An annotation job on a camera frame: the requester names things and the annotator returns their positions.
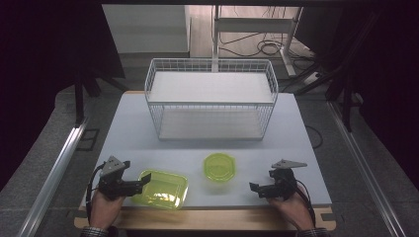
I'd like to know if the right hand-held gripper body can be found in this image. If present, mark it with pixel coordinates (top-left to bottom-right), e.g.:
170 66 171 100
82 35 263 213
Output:
267 159 308 200

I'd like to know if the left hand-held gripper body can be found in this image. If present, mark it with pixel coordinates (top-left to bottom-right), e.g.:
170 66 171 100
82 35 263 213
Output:
98 155 139 200

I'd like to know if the rectangular green plastic container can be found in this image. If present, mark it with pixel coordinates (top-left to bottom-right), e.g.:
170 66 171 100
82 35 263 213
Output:
130 169 190 210

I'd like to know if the round green plastic container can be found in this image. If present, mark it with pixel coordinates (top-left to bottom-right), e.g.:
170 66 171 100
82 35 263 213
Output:
203 152 237 183

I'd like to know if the white wire shelf rack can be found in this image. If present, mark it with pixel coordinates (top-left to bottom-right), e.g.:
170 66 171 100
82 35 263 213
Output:
143 57 280 142

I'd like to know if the person's right hand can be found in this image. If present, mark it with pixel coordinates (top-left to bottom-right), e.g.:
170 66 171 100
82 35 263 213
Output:
267 192 316 232

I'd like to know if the person's left hand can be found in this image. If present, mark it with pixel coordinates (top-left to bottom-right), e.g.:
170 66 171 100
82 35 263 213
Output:
89 189 126 230

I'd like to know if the black metal stand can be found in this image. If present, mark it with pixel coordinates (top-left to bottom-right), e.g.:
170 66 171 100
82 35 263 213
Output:
72 70 130 128
293 9 383 133

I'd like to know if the white power strip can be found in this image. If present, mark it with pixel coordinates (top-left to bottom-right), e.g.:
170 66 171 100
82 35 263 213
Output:
301 71 323 87

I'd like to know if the dark curtain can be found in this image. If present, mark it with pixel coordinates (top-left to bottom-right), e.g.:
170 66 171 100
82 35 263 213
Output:
294 4 419 189
0 0 126 192

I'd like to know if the white cabinet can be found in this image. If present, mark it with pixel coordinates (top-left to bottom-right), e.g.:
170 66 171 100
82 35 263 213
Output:
101 4 193 59

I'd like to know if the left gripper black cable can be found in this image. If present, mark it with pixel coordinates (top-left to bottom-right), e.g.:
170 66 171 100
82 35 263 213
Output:
85 162 107 223

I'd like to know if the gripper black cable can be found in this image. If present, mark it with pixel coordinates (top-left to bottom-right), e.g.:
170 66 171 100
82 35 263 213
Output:
293 179 317 229
85 162 107 223

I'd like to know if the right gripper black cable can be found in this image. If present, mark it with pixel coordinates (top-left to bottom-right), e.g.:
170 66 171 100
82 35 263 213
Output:
293 179 317 229

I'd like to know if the thin black floor cable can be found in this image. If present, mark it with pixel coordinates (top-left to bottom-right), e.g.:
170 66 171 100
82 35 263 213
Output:
304 123 324 150

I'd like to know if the aluminium rail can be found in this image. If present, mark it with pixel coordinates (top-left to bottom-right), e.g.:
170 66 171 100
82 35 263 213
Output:
326 100 408 237
17 118 90 237

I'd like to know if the bundle of black floor cables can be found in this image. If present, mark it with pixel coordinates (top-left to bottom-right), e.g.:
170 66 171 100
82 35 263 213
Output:
218 32 315 62

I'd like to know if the white metal desk frame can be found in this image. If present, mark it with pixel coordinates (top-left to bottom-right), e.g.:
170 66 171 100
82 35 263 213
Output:
211 5 304 78

